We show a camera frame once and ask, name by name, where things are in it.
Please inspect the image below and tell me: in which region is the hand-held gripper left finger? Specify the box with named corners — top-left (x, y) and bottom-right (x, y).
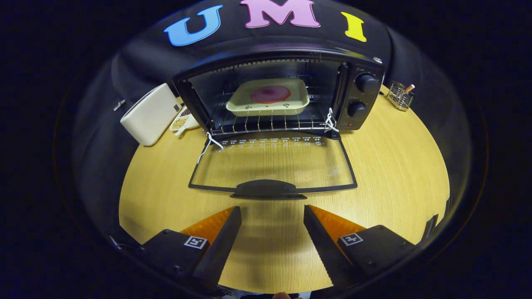
top-left (134, 206), bottom-right (242, 290)

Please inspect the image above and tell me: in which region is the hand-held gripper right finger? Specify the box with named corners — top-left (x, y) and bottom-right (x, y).
top-left (303, 204), bottom-right (417, 290)

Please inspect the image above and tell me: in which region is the cream square plate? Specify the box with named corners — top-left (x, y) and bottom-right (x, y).
top-left (226, 78), bottom-right (310, 117)

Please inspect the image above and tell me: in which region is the black toaster oven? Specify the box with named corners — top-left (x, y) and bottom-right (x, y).
top-left (172, 49), bottom-right (385, 201)

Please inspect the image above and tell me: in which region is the pink ham slice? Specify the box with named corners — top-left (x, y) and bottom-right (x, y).
top-left (250, 86), bottom-right (291, 104)

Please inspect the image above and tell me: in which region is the white bread toaster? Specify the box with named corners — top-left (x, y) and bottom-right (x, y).
top-left (120, 83), bottom-right (182, 147)

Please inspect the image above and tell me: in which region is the small white dish of beans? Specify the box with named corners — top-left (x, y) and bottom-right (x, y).
top-left (170, 107), bottom-right (200, 136)

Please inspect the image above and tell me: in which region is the white string tie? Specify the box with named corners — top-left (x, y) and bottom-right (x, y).
top-left (324, 108), bottom-right (339, 133)
top-left (196, 132), bottom-right (225, 164)

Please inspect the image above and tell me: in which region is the metal wire basket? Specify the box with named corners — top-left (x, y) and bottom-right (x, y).
top-left (386, 81), bottom-right (415, 112)

